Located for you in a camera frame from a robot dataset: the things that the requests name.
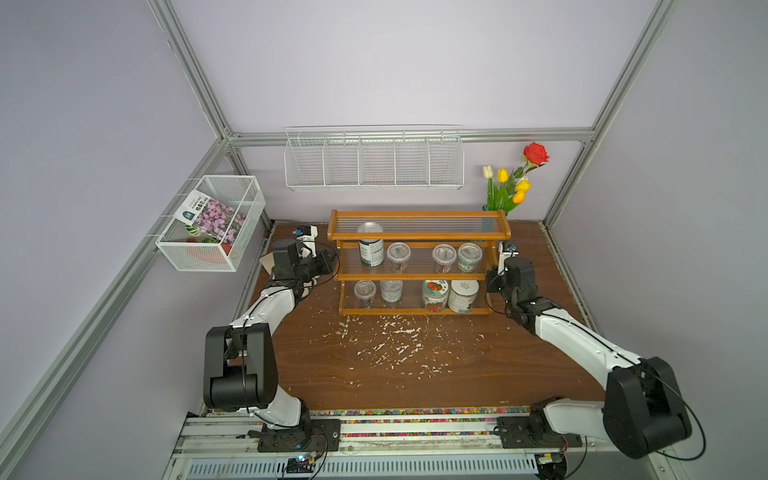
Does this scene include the strawberry label can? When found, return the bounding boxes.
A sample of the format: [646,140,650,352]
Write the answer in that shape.
[422,280,450,312]

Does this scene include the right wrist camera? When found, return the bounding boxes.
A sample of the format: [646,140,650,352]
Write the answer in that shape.
[497,240,518,274]

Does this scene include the yellow and white tulips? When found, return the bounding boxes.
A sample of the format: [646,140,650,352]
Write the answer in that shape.
[482,165,531,214]

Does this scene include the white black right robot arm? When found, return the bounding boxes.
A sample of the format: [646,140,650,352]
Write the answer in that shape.
[486,256,700,459]

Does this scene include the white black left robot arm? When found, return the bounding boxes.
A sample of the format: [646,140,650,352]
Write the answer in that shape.
[203,240,339,430]

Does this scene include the cream work glove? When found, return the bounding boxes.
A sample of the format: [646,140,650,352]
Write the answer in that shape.
[259,252,275,277]

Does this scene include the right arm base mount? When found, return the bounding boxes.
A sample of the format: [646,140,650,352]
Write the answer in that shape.
[492,397,583,452]

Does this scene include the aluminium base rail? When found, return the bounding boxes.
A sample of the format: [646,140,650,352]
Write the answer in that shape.
[163,407,687,479]

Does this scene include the red rose flower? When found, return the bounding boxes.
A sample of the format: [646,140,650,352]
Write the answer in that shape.
[523,142,550,168]

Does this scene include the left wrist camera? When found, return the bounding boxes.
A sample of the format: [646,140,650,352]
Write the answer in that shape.
[294,225,318,259]

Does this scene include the white wire wall basket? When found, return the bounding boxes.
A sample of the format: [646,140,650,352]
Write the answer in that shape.
[284,125,465,190]

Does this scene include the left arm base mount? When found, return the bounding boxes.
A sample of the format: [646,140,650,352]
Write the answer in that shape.
[257,417,341,453]

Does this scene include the green label tin can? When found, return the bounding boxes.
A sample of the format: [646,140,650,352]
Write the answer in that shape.
[357,222,384,268]

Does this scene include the white lid Ideal can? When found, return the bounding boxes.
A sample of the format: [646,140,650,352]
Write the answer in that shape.
[448,280,480,315]

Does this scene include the wooden three-tier shelf rack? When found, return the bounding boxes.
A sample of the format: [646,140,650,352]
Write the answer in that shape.
[328,210,511,315]

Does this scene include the white wire side basket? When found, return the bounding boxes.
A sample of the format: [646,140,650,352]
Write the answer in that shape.
[155,175,265,273]

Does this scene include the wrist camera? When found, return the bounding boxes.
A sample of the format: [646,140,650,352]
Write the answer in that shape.
[294,225,318,259]
[497,240,518,274]

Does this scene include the purple flower seed packet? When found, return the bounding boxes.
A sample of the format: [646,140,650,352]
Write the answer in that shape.
[173,190,246,246]

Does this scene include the clear seed jar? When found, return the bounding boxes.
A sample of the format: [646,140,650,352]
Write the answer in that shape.
[457,243,483,273]
[432,243,457,274]
[380,280,404,304]
[387,242,412,273]
[353,280,377,309]

